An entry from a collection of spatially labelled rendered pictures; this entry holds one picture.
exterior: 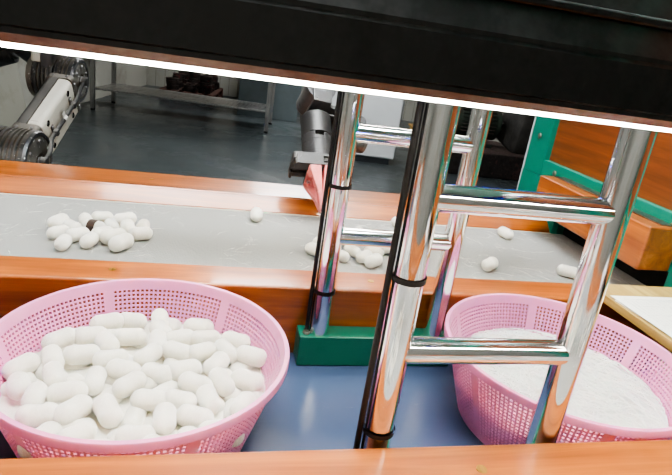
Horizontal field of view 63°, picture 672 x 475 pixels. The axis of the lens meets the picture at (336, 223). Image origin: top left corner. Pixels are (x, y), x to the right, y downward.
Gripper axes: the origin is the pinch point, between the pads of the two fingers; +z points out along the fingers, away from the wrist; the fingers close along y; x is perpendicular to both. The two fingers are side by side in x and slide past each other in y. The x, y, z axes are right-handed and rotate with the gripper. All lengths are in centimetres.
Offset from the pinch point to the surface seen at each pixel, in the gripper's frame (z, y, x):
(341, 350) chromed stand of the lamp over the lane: 29.6, -2.1, -14.3
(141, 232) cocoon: 9.7, -27.9, -5.5
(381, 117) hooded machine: -286, 134, 288
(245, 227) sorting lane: 3.9, -12.7, 1.7
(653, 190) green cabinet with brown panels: 4, 52, -17
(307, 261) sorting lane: 13.8, -4.2, -6.6
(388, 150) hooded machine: -266, 145, 310
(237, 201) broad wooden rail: -4.5, -13.7, 7.0
